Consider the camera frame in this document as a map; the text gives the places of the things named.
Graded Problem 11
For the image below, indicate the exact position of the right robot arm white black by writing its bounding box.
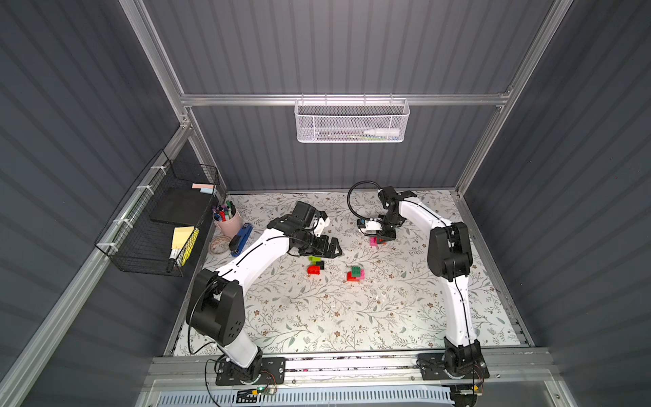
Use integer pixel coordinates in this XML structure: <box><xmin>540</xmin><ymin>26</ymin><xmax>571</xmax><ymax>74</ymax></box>
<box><xmin>378</xmin><ymin>187</ymin><xmax>481</xmax><ymax>378</ymax></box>

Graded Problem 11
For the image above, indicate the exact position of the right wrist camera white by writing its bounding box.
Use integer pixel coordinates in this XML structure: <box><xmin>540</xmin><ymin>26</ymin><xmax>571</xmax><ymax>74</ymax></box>
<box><xmin>357</xmin><ymin>218</ymin><xmax>384</xmax><ymax>236</ymax></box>

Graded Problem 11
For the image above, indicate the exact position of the white wire mesh basket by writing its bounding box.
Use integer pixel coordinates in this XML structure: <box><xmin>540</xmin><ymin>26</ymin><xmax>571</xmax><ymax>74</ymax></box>
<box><xmin>294</xmin><ymin>97</ymin><xmax>410</xmax><ymax>143</ymax></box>

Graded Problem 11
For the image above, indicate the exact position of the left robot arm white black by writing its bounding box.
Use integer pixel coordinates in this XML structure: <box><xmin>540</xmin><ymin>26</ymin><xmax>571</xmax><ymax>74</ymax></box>
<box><xmin>186</xmin><ymin>201</ymin><xmax>342</xmax><ymax>374</ymax></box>

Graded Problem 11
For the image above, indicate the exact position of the pink pen cup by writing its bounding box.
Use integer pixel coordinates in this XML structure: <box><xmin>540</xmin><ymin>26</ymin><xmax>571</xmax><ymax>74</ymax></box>
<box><xmin>214</xmin><ymin>212</ymin><xmax>243</xmax><ymax>238</ymax></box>

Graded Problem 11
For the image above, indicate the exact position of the yellow sticky note pad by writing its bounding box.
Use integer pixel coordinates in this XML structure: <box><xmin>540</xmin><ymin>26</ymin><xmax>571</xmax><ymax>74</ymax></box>
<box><xmin>170</xmin><ymin>227</ymin><xmax>199</xmax><ymax>267</ymax></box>

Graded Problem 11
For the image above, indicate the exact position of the black wire wall basket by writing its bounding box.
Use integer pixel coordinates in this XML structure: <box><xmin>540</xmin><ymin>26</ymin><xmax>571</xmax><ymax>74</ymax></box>
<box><xmin>95</xmin><ymin>153</ymin><xmax>221</xmax><ymax>277</ymax></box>

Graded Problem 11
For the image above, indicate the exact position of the white marker in basket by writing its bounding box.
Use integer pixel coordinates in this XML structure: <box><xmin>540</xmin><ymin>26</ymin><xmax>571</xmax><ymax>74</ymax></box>
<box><xmin>364</xmin><ymin>128</ymin><xmax>401</xmax><ymax>139</ymax></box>

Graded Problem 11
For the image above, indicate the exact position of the round tape roll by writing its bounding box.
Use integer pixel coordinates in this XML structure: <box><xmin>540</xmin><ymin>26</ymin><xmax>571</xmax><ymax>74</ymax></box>
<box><xmin>209</xmin><ymin>236</ymin><xmax>232</xmax><ymax>255</ymax></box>

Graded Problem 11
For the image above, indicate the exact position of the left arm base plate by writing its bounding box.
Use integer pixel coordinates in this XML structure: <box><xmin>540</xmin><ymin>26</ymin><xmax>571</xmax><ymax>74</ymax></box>
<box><xmin>215</xmin><ymin>357</ymin><xmax>287</xmax><ymax>386</ymax></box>

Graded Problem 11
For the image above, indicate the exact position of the aluminium rail front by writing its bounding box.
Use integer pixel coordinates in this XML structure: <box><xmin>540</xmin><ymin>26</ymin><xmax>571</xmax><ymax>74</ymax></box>
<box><xmin>146</xmin><ymin>348</ymin><xmax>555</xmax><ymax>388</ymax></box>

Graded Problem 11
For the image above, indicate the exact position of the black notebook in basket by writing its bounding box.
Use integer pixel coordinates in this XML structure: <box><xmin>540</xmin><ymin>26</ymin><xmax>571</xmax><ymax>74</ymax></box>
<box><xmin>149</xmin><ymin>188</ymin><xmax>213</xmax><ymax>227</ymax></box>

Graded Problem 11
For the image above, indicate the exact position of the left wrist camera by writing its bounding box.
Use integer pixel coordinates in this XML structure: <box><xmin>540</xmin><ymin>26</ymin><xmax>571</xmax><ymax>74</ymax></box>
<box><xmin>313</xmin><ymin>213</ymin><xmax>331</xmax><ymax>237</ymax></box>

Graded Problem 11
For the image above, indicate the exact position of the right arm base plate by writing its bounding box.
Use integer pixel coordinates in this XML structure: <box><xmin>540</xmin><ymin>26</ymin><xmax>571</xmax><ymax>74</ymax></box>
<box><xmin>416</xmin><ymin>352</ymin><xmax>491</xmax><ymax>381</ymax></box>

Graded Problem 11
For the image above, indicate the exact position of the black cable loop right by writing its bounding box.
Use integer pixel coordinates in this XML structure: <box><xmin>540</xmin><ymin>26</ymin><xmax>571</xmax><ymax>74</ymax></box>
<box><xmin>347</xmin><ymin>180</ymin><xmax>382</xmax><ymax>220</ymax></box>

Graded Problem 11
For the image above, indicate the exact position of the blue stapler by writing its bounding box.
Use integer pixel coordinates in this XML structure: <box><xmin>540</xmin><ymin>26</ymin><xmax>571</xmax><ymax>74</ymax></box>
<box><xmin>229</xmin><ymin>223</ymin><xmax>254</xmax><ymax>257</ymax></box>

